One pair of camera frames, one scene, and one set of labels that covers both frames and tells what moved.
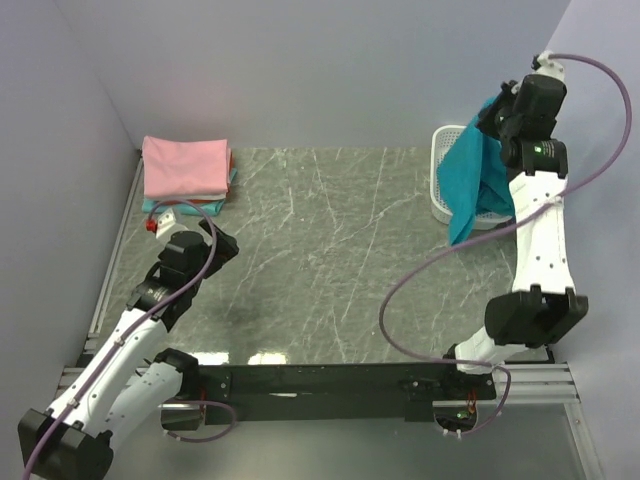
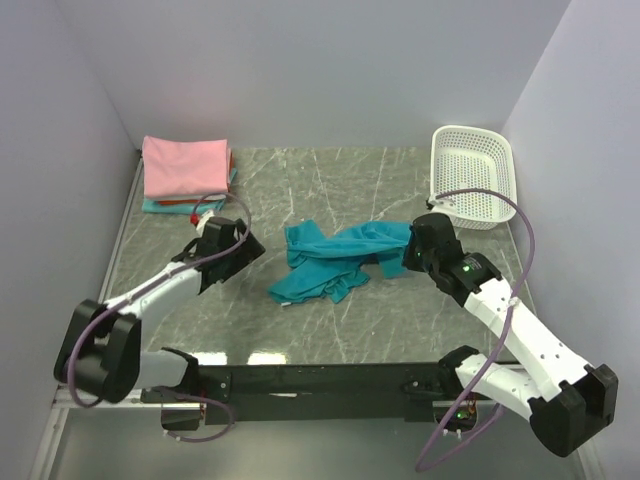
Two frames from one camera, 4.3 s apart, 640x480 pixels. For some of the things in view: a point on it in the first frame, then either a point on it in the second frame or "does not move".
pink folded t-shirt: [173, 167] does not move
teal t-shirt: [474, 176] -> [330, 266]
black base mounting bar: [379, 392] does not move
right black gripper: [484, 121] -> [408, 258]
